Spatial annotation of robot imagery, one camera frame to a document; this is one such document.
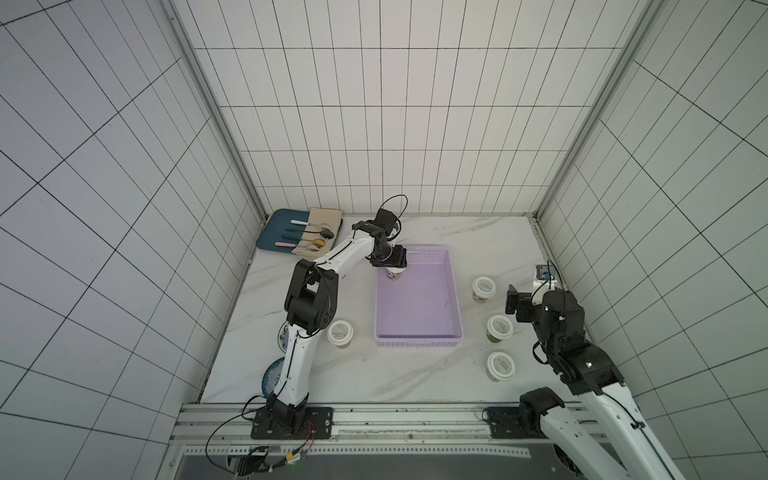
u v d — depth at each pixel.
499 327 0.83
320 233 1.14
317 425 0.73
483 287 0.91
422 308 0.95
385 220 0.81
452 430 0.73
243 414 0.68
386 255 0.85
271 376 0.75
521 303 0.64
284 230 1.15
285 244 1.11
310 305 0.57
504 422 0.73
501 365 0.76
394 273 0.97
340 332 0.81
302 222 1.17
